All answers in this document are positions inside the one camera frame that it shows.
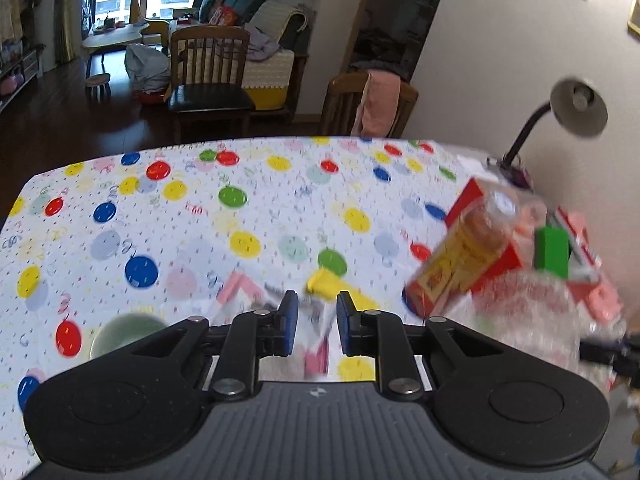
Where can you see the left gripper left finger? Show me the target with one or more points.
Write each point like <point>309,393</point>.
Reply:
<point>250,337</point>

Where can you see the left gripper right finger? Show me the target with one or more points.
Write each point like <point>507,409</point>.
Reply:
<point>381,336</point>

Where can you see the silver snack packet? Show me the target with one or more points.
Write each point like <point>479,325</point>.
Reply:
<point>311,324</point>

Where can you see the yellow sponge cloth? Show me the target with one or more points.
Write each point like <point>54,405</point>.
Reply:
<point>327,285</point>

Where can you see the orange tea bottle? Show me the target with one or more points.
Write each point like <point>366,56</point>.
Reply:
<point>478,246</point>

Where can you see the green scrub sponge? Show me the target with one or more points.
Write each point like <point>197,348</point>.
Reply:
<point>552,251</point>

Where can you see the clear plastic bag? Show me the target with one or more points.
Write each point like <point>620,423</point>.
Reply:
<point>535,312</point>

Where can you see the red cardboard box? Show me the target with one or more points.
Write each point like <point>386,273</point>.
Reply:
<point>587,282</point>

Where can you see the balloon print tablecloth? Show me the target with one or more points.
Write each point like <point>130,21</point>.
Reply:
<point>146,231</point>

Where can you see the pale green bowl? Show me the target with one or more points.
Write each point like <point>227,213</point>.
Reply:
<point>123,330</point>

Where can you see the pink towel on chair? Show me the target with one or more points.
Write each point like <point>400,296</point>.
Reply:
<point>377,109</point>

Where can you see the wooden chair with towel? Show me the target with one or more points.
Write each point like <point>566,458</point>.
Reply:
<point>343,96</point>

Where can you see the dark wooden chair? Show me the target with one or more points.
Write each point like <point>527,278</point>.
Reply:
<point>207,99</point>

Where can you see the small wooden stool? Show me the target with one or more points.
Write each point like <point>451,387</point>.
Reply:
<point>98,87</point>

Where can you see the sofa with cream cover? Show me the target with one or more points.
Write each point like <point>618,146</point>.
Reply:
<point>278,51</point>

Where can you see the round coffee table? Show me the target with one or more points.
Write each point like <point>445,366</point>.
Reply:
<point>112,41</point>

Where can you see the low tv cabinet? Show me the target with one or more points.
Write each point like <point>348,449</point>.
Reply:
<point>18,74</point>

